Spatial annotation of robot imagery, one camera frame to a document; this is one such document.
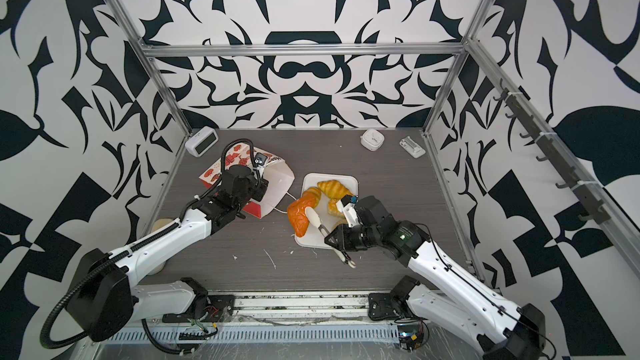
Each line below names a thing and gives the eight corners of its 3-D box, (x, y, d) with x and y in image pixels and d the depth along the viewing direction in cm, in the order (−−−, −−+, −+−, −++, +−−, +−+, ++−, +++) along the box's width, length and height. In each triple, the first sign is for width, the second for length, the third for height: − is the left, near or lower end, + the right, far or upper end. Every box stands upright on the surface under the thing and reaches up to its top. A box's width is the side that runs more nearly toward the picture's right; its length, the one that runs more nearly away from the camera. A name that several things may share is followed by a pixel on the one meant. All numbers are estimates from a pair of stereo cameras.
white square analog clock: (361, 151, 114) (362, 146, 111) (359, 133, 121) (360, 128, 118) (384, 151, 114) (386, 146, 111) (381, 133, 121) (382, 128, 118)
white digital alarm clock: (191, 155, 113) (184, 143, 107) (212, 137, 120) (206, 125, 114) (199, 160, 112) (192, 148, 105) (220, 141, 119) (214, 129, 112)
